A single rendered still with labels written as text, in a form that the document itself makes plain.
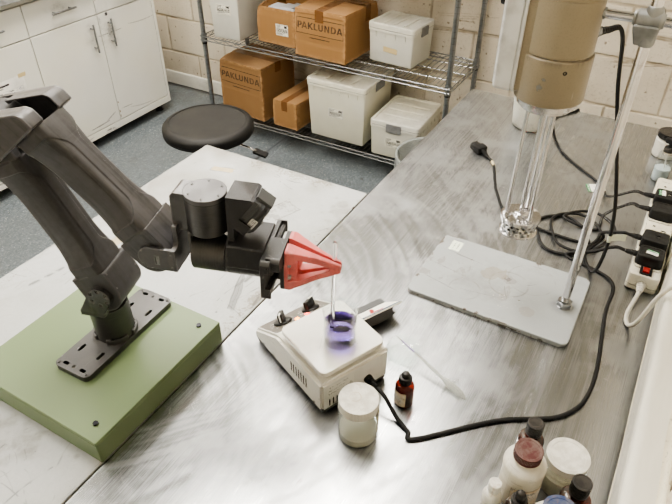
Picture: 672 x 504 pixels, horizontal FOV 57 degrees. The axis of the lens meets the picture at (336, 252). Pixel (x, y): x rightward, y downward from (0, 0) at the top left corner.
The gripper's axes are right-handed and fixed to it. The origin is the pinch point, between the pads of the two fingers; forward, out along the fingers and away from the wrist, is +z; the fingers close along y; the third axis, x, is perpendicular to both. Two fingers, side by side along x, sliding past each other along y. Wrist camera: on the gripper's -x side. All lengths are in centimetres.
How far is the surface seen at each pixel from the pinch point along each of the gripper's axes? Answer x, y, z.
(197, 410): 25.3, -8.7, -19.2
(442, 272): 23.2, 30.2, 16.6
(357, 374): 19.3, -1.6, 4.4
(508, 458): 15.9, -14.4, 25.9
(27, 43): 55, 194, -180
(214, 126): 53, 133, -67
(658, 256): 17, 36, 56
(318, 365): 15.9, -4.0, -1.2
